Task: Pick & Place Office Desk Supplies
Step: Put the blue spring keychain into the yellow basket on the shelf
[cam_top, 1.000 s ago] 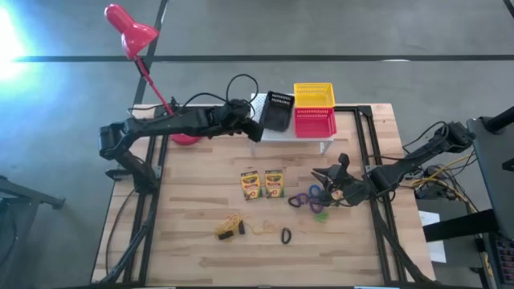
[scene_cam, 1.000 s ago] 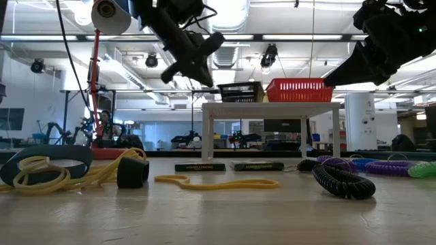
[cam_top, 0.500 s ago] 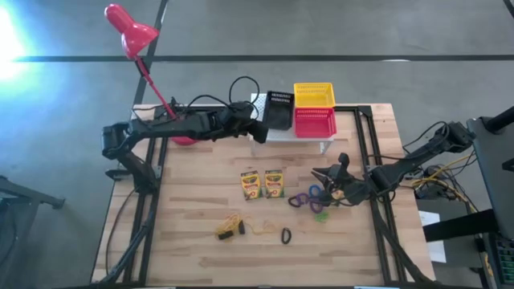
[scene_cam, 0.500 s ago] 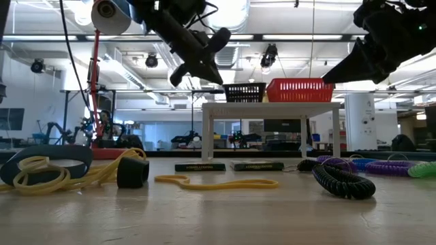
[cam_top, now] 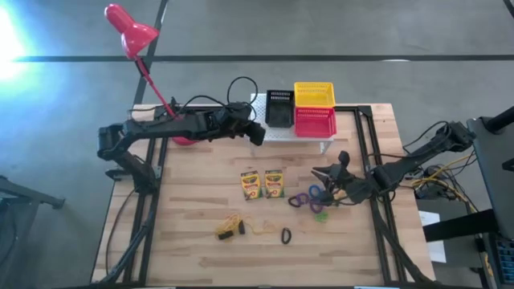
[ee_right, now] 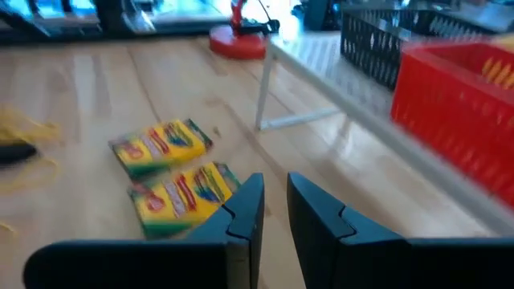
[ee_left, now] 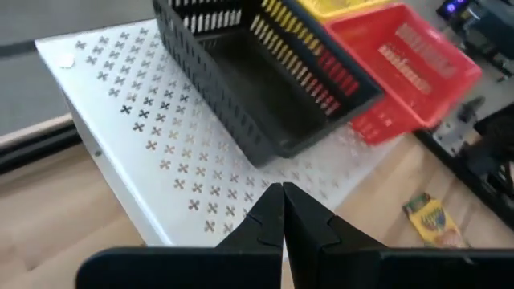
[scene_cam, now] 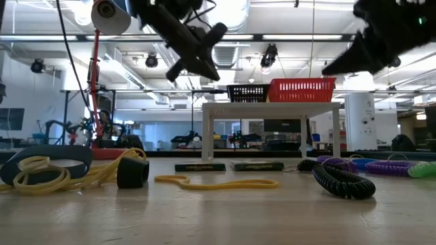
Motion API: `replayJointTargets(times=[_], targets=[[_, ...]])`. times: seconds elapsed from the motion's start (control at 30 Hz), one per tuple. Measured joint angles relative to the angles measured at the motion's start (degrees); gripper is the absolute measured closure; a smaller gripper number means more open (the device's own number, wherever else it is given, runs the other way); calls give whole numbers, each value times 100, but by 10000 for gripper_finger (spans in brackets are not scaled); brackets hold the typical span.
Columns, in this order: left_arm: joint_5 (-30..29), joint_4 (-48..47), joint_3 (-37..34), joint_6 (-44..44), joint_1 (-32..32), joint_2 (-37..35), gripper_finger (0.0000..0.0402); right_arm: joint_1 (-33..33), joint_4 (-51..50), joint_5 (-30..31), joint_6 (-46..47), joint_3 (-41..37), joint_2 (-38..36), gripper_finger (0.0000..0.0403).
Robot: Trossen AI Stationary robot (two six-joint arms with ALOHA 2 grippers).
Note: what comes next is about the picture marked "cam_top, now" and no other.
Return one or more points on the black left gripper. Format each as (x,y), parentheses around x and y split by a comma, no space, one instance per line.
(233,122)

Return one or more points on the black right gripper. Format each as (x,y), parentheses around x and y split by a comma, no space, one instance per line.
(355,186)

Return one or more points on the black plastic basket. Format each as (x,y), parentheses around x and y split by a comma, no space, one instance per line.
(280,114)

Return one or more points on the red plastic basket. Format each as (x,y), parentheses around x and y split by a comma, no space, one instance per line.
(315,124)

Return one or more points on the yellow plastic basket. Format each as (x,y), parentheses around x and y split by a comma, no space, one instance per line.
(314,96)

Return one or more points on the yellow rubber band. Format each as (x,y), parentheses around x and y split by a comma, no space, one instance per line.
(259,233)
(231,221)
(225,230)

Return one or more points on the large wide dark rubber band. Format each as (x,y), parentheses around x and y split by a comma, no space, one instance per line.
(225,236)

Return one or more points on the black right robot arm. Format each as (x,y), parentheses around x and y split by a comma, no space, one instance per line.
(405,164)

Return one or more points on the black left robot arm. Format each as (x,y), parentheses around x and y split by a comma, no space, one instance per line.
(160,126)

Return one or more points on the red desk lamp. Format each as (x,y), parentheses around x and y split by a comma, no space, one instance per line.
(134,36)

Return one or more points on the white perforated shelf riser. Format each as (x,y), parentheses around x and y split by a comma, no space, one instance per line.
(277,133)

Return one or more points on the white paper sheet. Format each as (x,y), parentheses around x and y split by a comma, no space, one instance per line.
(435,249)

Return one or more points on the black computer cart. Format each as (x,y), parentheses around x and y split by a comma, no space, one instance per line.
(498,168)

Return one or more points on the grey metal stand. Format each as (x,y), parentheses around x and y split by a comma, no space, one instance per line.
(24,194)

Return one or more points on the black aluminium table frame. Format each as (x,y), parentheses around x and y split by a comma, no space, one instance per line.
(346,108)

